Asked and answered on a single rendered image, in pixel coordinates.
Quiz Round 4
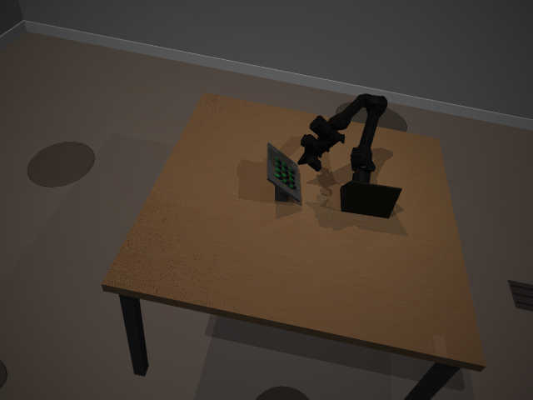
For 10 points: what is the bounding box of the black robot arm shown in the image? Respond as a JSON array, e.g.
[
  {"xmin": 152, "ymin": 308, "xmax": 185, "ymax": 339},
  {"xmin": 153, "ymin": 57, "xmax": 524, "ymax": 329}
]
[{"xmin": 301, "ymin": 93, "xmax": 388, "ymax": 183}]

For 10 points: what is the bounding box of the dark grey switch panel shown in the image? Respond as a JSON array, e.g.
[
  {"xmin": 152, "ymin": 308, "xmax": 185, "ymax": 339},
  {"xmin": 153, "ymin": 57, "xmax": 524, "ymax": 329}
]
[{"xmin": 266, "ymin": 143, "xmax": 301, "ymax": 203}]

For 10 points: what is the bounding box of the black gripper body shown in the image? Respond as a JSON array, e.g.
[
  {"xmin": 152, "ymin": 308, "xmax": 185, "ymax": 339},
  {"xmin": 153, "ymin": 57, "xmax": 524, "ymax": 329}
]
[{"xmin": 306, "ymin": 137, "xmax": 330, "ymax": 172}]

